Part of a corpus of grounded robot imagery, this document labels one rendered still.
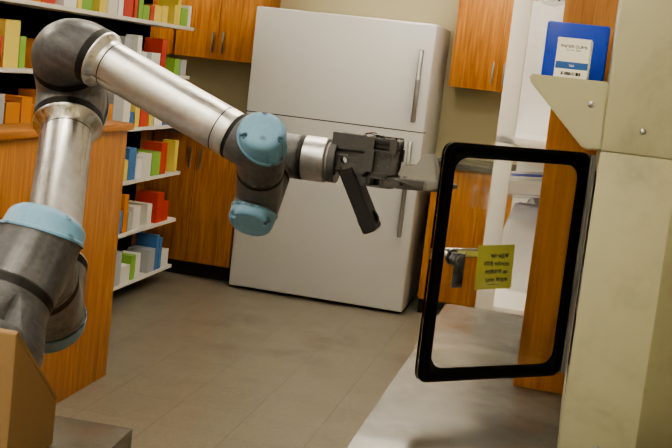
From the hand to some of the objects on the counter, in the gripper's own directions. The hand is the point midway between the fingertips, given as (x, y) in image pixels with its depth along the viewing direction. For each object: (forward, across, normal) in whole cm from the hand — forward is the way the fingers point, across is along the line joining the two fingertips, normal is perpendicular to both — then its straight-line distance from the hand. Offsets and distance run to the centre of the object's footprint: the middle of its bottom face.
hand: (447, 189), depth 175 cm
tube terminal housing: (+35, +2, +37) cm, 51 cm away
